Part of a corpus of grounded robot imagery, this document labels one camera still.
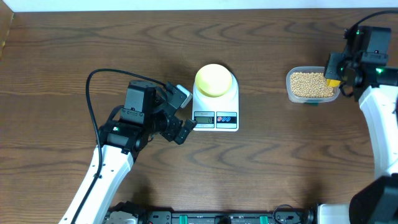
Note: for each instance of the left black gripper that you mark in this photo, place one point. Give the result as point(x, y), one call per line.
point(170, 132)

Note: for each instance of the soybeans in container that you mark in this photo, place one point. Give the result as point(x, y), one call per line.
point(310, 85)

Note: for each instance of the white digital kitchen scale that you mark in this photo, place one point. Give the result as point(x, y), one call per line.
point(216, 113)

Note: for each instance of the yellow measuring scoop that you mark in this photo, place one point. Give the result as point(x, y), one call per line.
point(332, 83)

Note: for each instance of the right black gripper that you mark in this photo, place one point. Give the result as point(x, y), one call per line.
point(330, 71)

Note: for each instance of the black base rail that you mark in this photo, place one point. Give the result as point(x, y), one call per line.
point(128, 212)

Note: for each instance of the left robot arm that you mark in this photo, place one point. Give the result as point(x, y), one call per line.
point(148, 110)

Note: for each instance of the pale yellow plastic bowl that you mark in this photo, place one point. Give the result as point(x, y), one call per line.
point(213, 80)

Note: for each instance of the clear plastic container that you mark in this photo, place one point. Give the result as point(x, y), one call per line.
point(296, 99)

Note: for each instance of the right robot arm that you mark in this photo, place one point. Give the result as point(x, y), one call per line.
point(362, 66)

